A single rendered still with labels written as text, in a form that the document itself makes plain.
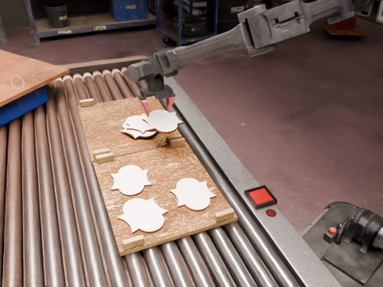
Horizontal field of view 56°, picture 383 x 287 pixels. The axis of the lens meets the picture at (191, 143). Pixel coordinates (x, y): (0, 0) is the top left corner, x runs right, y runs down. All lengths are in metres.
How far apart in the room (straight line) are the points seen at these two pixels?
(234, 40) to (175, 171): 0.50
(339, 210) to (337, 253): 0.34
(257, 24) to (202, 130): 0.67
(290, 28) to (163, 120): 0.57
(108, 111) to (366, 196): 1.91
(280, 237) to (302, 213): 1.43
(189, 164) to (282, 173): 1.59
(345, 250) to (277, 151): 1.20
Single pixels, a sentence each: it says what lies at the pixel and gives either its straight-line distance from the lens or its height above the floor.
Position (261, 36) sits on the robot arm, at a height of 1.43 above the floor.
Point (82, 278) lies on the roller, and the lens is 1.00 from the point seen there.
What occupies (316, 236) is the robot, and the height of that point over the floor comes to 0.24.
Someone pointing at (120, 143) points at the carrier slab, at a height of 0.94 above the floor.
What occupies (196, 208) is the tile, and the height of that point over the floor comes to 0.94.
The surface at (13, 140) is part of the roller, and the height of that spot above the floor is 0.92.
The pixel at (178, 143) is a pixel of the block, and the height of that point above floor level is 0.95.
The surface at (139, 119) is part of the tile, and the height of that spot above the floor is 0.96.
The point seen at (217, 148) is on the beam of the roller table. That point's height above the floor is 0.92.
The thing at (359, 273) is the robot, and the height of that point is 0.26.
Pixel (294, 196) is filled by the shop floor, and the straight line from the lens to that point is 2.61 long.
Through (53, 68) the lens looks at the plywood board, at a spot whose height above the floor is 1.04.
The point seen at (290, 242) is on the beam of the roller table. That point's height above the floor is 0.91.
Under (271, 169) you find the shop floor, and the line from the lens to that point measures 2.79.
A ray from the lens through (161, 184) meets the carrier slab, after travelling 1.18.
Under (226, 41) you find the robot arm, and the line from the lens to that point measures 0.97.
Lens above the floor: 1.72
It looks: 35 degrees down
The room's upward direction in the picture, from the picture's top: 1 degrees clockwise
